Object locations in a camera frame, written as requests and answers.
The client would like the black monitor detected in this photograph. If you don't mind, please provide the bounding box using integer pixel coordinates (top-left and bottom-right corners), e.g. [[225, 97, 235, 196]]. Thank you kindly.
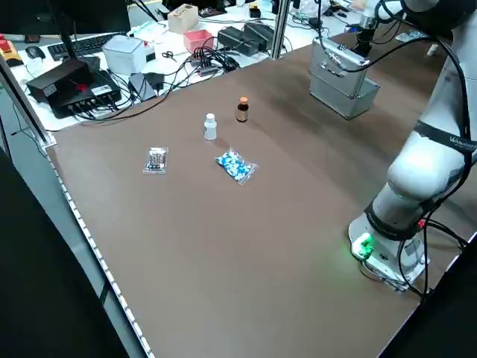
[[0, 0, 131, 37]]

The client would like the black keyboard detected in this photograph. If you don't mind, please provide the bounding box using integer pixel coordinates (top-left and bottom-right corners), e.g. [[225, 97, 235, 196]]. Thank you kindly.
[[47, 32, 126, 61]]

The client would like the black electronics box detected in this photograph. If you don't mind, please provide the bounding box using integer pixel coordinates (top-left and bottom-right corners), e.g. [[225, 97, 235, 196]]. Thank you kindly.
[[25, 58, 123, 120]]

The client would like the clear bottle white cap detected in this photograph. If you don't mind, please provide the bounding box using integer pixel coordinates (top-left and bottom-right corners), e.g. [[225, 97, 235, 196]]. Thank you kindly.
[[203, 113, 219, 142]]

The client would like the blue white capsule bag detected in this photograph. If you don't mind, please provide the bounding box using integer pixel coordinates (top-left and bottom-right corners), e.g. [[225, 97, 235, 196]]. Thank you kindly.
[[215, 148, 259, 186]]

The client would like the yellow emergency stop box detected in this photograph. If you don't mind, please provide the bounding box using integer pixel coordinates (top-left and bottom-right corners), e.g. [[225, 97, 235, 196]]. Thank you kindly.
[[0, 34, 23, 69]]

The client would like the clear bag of brown sticks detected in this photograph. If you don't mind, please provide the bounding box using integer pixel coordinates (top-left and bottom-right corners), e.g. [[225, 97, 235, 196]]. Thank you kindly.
[[142, 145, 169, 175]]

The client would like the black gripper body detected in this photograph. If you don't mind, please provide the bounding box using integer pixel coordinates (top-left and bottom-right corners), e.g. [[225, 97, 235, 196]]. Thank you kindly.
[[356, 28, 375, 46]]

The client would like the aluminium camera post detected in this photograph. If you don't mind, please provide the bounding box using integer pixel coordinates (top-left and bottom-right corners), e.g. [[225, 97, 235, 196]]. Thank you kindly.
[[271, 0, 291, 60]]

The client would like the pink plastic bin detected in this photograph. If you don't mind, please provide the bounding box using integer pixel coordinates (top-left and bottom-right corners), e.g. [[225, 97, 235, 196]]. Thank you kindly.
[[183, 29, 218, 54]]

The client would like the white packet with blue print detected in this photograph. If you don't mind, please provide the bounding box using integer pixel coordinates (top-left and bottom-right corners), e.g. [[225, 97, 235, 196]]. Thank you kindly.
[[395, 31, 429, 43]]

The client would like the grey table side rail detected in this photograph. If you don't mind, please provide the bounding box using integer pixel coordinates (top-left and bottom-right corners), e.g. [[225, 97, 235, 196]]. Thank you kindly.
[[0, 55, 156, 358]]

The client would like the black power brick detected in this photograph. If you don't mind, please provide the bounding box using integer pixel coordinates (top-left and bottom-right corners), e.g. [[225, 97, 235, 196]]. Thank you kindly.
[[128, 72, 157, 101]]

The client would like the beige wooden box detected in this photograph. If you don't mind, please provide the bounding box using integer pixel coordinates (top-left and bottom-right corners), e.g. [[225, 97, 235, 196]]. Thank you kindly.
[[167, 4, 199, 34]]

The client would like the white plastic box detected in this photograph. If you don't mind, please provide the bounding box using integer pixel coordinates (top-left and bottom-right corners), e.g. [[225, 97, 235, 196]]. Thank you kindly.
[[101, 34, 157, 75]]

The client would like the black usb hub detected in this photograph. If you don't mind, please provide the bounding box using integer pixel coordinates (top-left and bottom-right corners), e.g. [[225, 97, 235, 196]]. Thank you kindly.
[[195, 63, 223, 78]]

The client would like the silver aluminium medicine case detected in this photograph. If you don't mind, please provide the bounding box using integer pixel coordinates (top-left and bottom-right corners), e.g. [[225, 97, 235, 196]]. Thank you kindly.
[[308, 38, 381, 120]]

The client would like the black power supply box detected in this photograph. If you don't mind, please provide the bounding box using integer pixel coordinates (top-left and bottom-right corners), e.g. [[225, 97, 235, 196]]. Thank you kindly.
[[241, 21, 276, 48], [217, 25, 250, 57]]

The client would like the brown bottle orange cap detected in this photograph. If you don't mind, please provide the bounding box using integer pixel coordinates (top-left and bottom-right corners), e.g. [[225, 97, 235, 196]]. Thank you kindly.
[[236, 96, 250, 124]]

